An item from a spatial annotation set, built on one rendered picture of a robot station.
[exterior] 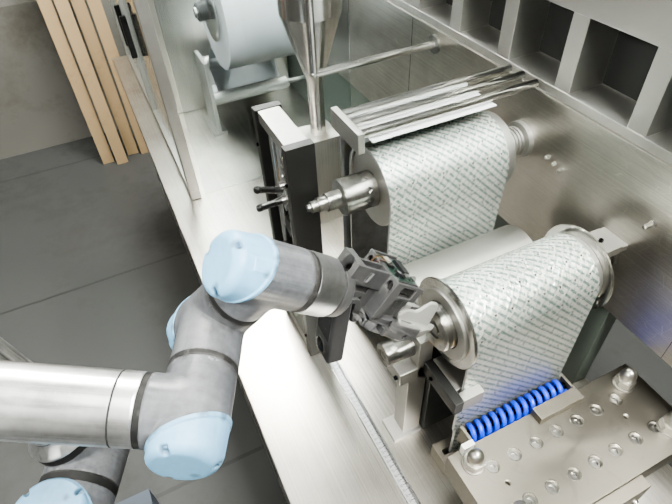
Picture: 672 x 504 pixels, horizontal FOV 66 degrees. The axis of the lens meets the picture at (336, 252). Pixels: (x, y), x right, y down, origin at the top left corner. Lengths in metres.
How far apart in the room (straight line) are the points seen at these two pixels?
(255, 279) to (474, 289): 0.36
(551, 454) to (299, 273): 0.58
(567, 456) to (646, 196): 0.43
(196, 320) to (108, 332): 2.04
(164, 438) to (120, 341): 2.05
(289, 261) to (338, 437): 0.60
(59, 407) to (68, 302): 2.30
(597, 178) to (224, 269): 0.64
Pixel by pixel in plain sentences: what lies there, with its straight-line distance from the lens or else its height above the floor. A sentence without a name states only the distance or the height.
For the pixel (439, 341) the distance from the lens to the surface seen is 0.79.
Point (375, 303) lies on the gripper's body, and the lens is 0.66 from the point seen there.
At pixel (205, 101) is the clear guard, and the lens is 1.53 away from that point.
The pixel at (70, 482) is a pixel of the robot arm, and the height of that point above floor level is 1.13.
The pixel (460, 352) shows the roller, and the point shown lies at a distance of 0.79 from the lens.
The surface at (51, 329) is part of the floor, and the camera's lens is 2.76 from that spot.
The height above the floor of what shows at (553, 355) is 1.12.
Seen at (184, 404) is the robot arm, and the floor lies 1.43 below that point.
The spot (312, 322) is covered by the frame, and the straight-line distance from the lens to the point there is 1.10.
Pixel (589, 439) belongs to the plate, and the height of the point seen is 1.03.
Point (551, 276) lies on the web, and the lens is 0.83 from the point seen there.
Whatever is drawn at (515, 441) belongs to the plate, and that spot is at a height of 1.03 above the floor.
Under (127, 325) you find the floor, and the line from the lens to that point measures 2.61.
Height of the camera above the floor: 1.87
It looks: 44 degrees down
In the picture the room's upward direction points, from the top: 3 degrees counter-clockwise
